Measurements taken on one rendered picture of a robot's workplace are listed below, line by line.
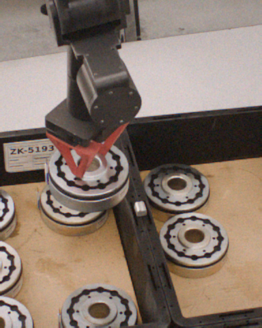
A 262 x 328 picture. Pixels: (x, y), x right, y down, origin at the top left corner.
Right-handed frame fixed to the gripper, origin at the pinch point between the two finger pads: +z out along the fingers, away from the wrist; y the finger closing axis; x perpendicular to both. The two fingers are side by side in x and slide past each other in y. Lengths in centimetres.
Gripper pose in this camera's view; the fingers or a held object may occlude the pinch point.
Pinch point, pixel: (89, 160)
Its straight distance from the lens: 110.0
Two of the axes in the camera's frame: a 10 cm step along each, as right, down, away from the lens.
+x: -8.2, -4.3, 3.7
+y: 5.7, -5.6, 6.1
